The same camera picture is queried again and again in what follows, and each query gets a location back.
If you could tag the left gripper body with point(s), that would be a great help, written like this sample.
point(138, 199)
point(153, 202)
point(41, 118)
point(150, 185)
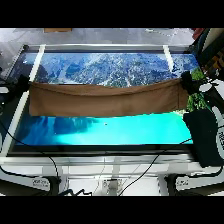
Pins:
point(22, 85)

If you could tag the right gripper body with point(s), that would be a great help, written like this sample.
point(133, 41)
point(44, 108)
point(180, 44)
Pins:
point(189, 82)

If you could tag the brown pants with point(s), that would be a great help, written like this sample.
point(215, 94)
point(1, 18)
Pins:
point(106, 100)

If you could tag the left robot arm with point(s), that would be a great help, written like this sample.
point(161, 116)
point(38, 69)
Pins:
point(20, 181)

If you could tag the heap of clothes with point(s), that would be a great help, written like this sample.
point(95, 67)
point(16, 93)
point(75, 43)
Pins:
point(213, 50)

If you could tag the black garment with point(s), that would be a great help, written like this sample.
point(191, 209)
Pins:
point(203, 136)

